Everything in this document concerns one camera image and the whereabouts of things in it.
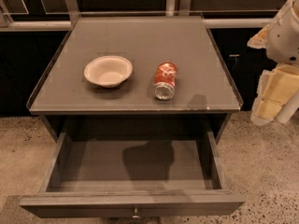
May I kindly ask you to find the red coke can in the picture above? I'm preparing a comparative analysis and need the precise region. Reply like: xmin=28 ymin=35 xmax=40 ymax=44
xmin=154 ymin=62 xmax=178 ymax=100

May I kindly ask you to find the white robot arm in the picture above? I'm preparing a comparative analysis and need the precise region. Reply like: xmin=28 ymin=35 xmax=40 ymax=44
xmin=247 ymin=0 xmax=299 ymax=125

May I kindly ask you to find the open grey top drawer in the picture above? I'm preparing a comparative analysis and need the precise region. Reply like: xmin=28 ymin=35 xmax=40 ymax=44
xmin=20 ymin=133 xmax=245 ymax=217

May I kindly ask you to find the metal railing frame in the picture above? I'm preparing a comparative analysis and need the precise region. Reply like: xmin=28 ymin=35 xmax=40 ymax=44
xmin=1 ymin=0 xmax=287 ymax=21

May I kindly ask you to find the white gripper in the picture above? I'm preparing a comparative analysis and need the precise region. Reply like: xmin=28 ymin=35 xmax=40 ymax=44
xmin=247 ymin=0 xmax=299 ymax=126

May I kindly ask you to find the metal drawer knob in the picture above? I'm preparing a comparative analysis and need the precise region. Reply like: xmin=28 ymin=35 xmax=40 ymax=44
xmin=131 ymin=207 xmax=141 ymax=219

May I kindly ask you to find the white paper bowl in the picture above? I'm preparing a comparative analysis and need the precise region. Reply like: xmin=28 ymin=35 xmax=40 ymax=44
xmin=84 ymin=55 xmax=133 ymax=88

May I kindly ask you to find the grey drawer cabinet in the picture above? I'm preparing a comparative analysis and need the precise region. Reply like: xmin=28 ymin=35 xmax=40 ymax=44
xmin=25 ymin=15 xmax=244 ymax=144

